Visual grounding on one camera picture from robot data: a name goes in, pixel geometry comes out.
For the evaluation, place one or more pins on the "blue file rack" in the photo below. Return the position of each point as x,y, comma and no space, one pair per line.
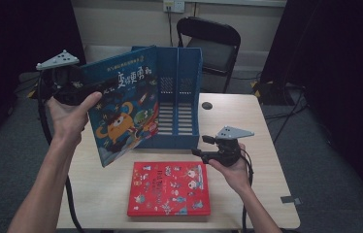
187,64

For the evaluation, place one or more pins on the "blue picture book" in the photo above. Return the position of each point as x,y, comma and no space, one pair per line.
121,129

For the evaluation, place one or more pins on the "black curtain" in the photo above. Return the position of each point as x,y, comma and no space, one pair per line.
1,39
347,64

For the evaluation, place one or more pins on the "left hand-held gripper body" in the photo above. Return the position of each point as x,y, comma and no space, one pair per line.
63,84

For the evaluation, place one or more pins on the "white wall socket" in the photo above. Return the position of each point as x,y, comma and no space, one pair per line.
173,5

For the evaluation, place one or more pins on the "grey tape strip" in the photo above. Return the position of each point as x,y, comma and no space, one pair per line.
289,200

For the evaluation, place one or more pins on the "person's left hand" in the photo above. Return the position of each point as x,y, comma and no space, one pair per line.
69,121

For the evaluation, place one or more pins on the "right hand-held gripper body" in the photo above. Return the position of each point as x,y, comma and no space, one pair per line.
226,152

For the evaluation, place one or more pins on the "black stand base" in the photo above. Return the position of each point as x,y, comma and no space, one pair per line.
271,93

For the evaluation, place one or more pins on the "black table grommet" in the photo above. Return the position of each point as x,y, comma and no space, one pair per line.
207,106

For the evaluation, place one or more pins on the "red picture book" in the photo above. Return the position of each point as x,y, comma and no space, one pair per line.
170,189

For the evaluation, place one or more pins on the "black folding chair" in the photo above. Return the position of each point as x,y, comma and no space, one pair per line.
213,53

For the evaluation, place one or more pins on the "person's right hand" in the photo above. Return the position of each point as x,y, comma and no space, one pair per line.
236,176

